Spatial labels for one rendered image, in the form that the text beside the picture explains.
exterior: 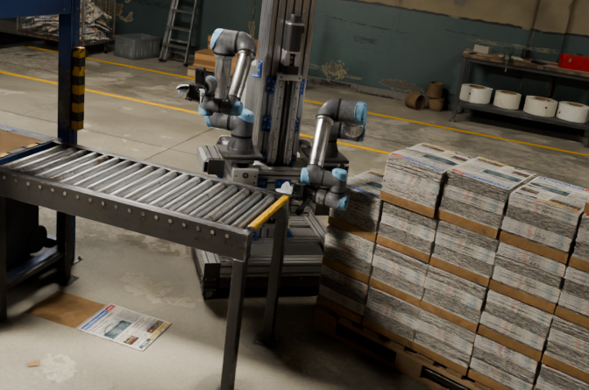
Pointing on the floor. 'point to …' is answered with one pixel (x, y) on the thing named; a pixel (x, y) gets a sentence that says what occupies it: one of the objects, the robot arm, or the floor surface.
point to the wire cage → (49, 30)
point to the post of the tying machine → (67, 32)
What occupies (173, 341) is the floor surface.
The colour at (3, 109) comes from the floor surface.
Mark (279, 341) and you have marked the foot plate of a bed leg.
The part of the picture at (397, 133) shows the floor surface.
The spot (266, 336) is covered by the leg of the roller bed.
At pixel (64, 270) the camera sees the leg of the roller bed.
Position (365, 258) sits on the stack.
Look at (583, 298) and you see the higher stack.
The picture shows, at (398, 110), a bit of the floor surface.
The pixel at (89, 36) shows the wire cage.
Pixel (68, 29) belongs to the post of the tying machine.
